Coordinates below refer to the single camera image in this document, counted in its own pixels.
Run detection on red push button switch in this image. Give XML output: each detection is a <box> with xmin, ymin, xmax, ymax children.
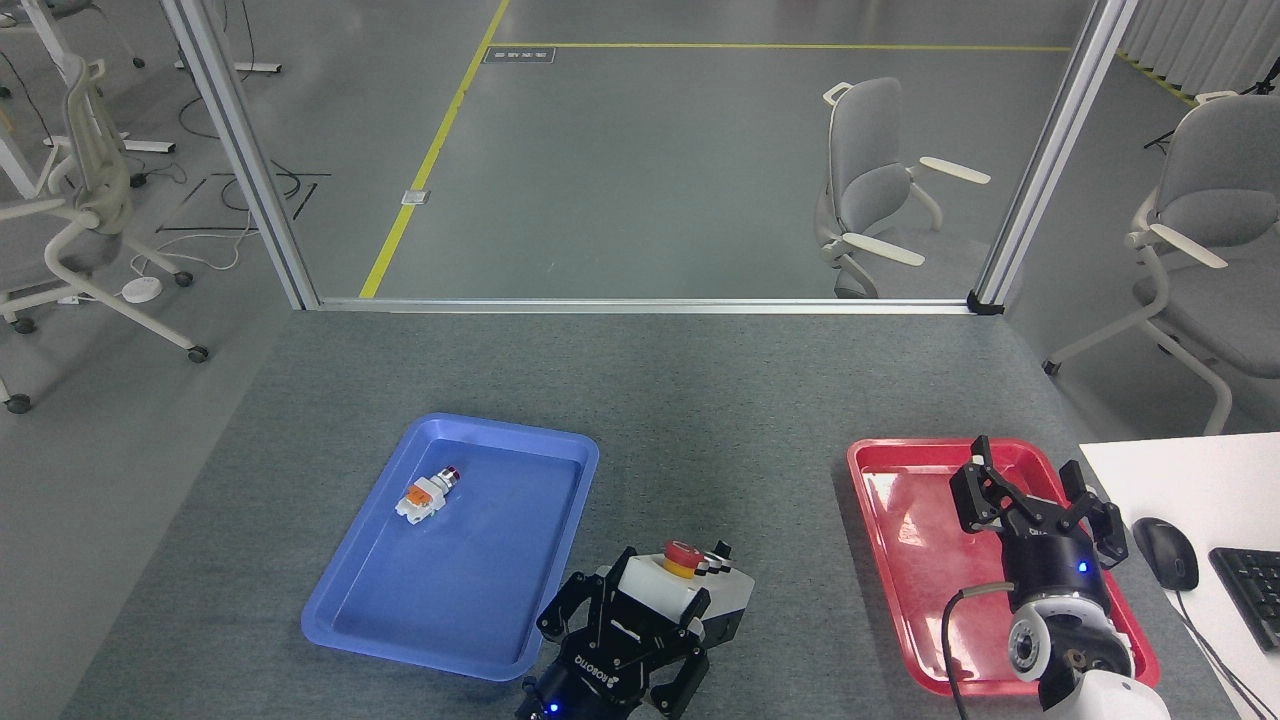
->
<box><xmin>394</xmin><ymin>466</ymin><xmax>463</xmax><ymax>522</ymax></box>

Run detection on silver aluminium rail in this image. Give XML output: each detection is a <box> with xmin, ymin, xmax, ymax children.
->
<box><xmin>316</xmin><ymin>296</ymin><xmax>976</xmax><ymax>315</ymax></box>

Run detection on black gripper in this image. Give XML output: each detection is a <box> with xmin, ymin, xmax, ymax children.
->
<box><xmin>515</xmin><ymin>569</ymin><xmax>714</xmax><ymax>720</ymax></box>
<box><xmin>948</xmin><ymin>435</ymin><xmax>1130</xmax><ymax>613</ymax></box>

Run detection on silver aluminium post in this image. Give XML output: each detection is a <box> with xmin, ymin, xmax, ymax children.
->
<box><xmin>160</xmin><ymin>0</ymin><xmax>321</xmax><ymax>311</ymax></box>
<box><xmin>972</xmin><ymin>0</ymin><xmax>1141</xmax><ymax>309</ymax></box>

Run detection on black keyboard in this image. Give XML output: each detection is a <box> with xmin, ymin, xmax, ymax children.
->
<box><xmin>1209</xmin><ymin>546</ymin><xmax>1280</xmax><ymax>654</ymax></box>

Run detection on red plastic tray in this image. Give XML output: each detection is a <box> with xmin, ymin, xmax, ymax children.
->
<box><xmin>846</xmin><ymin>437</ymin><xmax>1162</xmax><ymax>697</ymax></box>

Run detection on white curtain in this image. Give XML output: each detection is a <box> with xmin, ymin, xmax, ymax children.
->
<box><xmin>1115</xmin><ymin>0</ymin><xmax>1280</xmax><ymax>98</ymax></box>

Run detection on black mouse cable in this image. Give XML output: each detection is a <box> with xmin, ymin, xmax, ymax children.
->
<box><xmin>1170</xmin><ymin>588</ymin><xmax>1273</xmax><ymax>720</ymax></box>

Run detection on white desk foot bar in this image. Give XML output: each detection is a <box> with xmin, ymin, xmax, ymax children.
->
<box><xmin>45</xmin><ymin>133</ymin><xmax>177</xmax><ymax>155</ymax></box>

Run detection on black computer mouse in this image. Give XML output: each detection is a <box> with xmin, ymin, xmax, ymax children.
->
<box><xmin>1133</xmin><ymin>517</ymin><xmax>1200</xmax><ymax>592</ymax></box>

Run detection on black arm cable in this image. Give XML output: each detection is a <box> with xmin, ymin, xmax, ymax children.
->
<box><xmin>940</xmin><ymin>585</ymin><xmax>1016</xmax><ymax>720</ymax></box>

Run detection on white side desk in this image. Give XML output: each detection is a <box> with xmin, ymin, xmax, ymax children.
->
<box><xmin>1078</xmin><ymin>432</ymin><xmax>1280</xmax><ymax>720</ymax></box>

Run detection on blue plastic tray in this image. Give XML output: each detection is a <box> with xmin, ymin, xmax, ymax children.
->
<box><xmin>301</xmin><ymin>413</ymin><xmax>600</xmax><ymax>683</ymax></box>

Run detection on white control box with buttons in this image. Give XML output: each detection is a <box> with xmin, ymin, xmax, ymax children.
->
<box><xmin>610</xmin><ymin>540</ymin><xmax>756</xmax><ymax>647</ymax></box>

